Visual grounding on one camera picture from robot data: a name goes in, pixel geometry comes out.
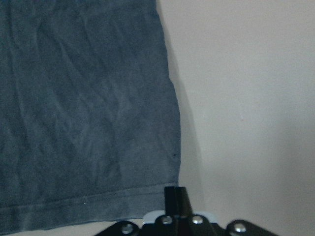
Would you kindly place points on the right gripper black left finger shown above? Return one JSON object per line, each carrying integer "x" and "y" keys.
{"x": 164, "y": 225}

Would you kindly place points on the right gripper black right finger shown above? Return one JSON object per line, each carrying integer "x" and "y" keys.
{"x": 192, "y": 224}

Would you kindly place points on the black t-shirt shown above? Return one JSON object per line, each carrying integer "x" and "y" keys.
{"x": 89, "y": 118}

